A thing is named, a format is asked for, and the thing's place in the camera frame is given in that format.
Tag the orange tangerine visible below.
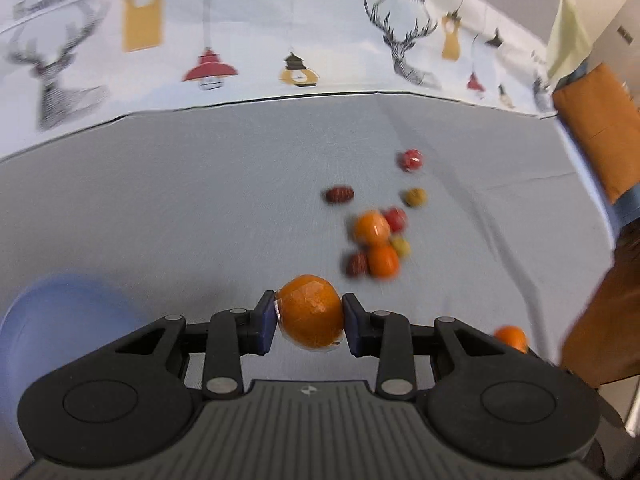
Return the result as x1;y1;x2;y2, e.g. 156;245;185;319
494;325;528;353
276;274;344;349
352;210;390;246
367;244;400;280

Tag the dark red jujube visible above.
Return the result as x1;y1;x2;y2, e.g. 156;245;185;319
344;252;369;278

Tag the yellow-green small fruit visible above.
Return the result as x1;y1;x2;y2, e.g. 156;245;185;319
402;188;427;208

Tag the blue plastic plate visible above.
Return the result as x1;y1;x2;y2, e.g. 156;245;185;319
1;273;149;468

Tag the yellow small fruit in pile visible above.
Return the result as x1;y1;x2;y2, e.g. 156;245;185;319
390;236;412;259

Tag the red wrapped fruit in pile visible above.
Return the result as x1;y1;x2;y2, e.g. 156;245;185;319
382;207;408;233

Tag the wrapped orange tangerine in pile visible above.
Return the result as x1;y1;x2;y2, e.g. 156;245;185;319
352;210;390;246

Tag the dark red jujube date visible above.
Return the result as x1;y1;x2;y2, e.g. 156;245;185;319
324;185;355;204

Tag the grey printed sofa cover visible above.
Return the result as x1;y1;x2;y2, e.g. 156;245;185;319
1;0;613;359

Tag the orange cushion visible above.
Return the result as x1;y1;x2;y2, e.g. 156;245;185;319
552;63;639;204

